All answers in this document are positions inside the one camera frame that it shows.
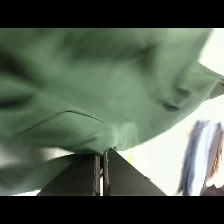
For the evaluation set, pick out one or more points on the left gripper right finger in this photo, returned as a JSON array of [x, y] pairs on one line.
[[128, 180]]

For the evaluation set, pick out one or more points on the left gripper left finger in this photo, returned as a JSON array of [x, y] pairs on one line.
[[76, 178]]

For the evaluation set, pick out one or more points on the green shirt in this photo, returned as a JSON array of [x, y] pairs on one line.
[[93, 90]]

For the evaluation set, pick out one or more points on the heap of clothes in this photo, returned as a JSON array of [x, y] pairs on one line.
[[203, 156]]

